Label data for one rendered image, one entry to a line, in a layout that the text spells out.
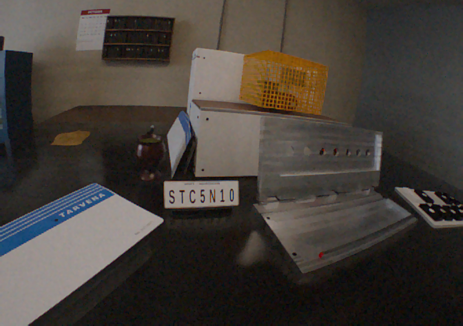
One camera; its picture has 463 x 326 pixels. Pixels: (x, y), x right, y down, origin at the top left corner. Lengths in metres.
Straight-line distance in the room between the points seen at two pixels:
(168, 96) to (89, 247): 1.84
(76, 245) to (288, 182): 0.40
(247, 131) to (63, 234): 0.48
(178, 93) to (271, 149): 1.66
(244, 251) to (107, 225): 0.23
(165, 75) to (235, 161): 1.53
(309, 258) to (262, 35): 2.14
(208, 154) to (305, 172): 0.25
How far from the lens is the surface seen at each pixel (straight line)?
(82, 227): 0.29
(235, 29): 2.18
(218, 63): 0.76
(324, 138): 0.53
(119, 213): 0.30
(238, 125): 0.56
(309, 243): 0.40
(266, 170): 0.43
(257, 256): 0.37
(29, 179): 0.69
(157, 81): 2.01
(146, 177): 0.57
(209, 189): 0.44
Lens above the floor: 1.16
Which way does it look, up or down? 19 degrees down
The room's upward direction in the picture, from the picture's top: 7 degrees clockwise
